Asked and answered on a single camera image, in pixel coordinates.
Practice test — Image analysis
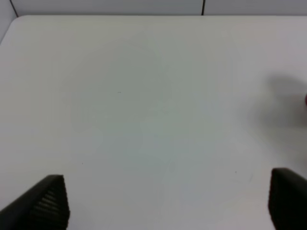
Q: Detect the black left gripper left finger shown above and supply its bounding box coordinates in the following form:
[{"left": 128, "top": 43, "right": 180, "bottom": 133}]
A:
[{"left": 0, "top": 174, "right": 70, "bottom": 230}]

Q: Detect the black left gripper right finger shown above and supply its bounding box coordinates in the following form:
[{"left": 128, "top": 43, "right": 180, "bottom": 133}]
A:
[{"left": 268, "top": 168, "right": 307, "bottom": 230}]

